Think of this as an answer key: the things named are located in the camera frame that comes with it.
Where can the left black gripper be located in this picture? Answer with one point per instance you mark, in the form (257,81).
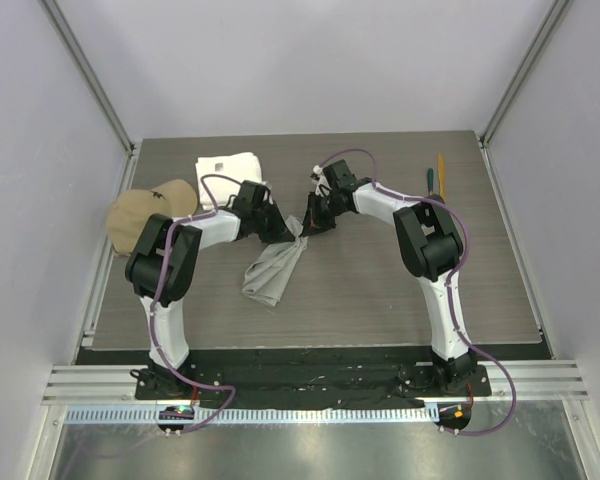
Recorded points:
(280,233)

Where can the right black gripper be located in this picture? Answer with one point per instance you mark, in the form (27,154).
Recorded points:
(313,223)

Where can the grey cloth napkin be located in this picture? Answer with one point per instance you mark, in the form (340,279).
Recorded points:
(265,281)

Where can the green handled wooden spoon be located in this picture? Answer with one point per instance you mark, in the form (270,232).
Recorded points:
(430,178)

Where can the yellow wooden knife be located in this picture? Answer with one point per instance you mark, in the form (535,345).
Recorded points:
(441,176)

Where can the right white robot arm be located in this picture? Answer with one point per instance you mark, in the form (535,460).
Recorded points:
(430,247)

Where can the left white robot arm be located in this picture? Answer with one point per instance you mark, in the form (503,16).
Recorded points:
(161,270)

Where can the white folded towel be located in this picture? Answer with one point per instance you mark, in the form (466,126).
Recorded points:
(220,176)

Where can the tan baseball cap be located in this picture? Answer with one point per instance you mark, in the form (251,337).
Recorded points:
(127,215)

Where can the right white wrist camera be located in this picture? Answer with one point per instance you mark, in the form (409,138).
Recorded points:
(322,188)

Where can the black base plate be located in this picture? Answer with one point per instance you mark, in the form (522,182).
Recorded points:
(312,379)

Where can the perforated cable duct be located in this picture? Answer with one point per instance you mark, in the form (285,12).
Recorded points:
(177,414)

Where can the left aluminium frame post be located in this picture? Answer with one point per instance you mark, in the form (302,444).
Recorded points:
(80,60)

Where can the aluminium frame post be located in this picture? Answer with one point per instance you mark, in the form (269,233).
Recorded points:
(539,43)
(80,60)

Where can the right aluminium frame post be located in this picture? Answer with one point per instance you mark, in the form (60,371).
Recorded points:
(539,43)

